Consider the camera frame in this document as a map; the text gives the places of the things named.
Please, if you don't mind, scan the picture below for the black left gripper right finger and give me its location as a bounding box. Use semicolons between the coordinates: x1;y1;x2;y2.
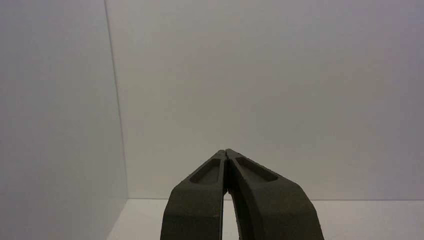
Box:
226;148;326;240

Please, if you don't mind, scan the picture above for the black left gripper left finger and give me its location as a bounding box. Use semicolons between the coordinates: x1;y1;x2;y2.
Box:
160;149;228;240

